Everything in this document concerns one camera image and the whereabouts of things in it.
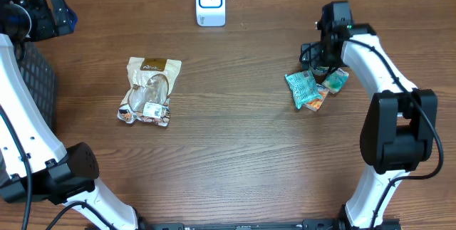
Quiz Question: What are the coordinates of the small teal white packet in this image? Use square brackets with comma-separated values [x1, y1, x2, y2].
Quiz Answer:
[322, 68, 349, 94]

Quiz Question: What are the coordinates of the teal tissue packet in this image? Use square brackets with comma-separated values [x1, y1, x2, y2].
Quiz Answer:
[285, 70, 322, 110]

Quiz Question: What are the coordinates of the orange white snack packet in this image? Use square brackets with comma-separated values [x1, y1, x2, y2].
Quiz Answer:
[304, 84, 329, 112]

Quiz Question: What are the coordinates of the beige brown snack pouch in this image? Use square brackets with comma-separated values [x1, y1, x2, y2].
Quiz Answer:
[117, 57, 182, 127]

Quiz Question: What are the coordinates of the green lid seasoning jar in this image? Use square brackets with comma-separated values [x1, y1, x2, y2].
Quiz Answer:
[311, 66, 329, 76]

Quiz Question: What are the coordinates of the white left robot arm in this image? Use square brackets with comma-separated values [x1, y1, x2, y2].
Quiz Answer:
[1, 0, 148, 229]

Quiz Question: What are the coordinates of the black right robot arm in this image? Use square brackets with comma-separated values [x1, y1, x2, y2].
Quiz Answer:
[299, 1, 444, 229]

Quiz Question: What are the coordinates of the white barcode scanner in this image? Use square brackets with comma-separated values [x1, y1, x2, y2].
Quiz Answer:
[195, 0, 226, 27]

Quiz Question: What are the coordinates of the dark grey mesh basket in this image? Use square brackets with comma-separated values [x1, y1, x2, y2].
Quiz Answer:
[15, 42, 58, 132]

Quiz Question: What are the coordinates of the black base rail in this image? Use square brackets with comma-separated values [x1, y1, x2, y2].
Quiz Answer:
[142, 218, 402, 230]

